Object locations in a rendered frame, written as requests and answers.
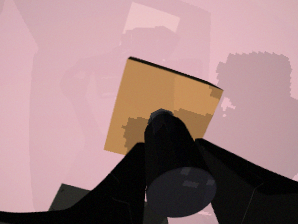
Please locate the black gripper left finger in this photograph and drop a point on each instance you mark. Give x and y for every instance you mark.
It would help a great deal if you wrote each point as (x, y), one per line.
(118, 199)

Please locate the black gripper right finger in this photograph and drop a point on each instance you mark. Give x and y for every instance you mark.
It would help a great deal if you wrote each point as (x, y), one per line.
(246, 193)

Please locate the tan wooden block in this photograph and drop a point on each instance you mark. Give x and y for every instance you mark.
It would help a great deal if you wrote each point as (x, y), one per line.
(146, 88)

